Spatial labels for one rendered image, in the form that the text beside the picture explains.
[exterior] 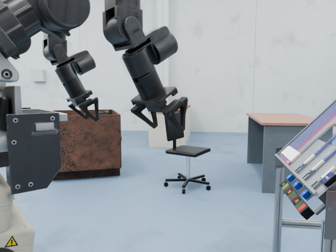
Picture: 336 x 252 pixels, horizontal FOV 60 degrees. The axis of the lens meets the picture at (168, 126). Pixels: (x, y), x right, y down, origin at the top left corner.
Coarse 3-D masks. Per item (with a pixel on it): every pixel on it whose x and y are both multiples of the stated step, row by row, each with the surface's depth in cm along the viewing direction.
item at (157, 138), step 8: (160, 112) 568; (152, 120) 571; (160, 120) 569; (152, 128) 573; (160, 128) 571; (152, 136) 575; (160, 136) 573; (184, 136) 567; (152, 144) 577; (160, 144) 575; (168, 144) 573; (176, 144) 571; (184, 144) 569
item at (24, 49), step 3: (30, 39) 84; (30, 42) 84; (24, 45) 83; (27, 45) 84; (21, 48) 83; (24, 48) 83; (27, 48) 84; (18, 51) 82; (21, 51) 83; (24, 51) 83; (15, 54) 84; (18, 54) 85
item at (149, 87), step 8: (152, 72) 62; (136, 80) 64; (144, 80) 62; (152, 80) 63; (136, 88) 65; (144, 88) 63; (152, 88) 63; (160, 88) 64; (168, 88) 65; (176, 88) 65; (136, 96) 69; (144, 96) 64; (152, 96) 64; (160, 96) 63; (160, 104) 62
